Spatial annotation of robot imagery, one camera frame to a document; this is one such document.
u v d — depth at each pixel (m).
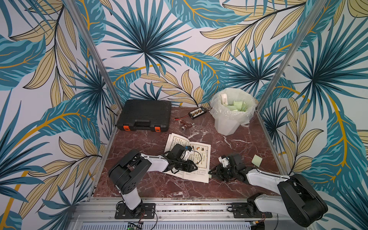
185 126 1.06
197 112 1.14
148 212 0.73
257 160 0.93
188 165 0.78
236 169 0.69
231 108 0.82
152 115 1.03
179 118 1.13
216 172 0.79
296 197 0.43
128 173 0.46
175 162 0.72
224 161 0.84
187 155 0.83
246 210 0.73
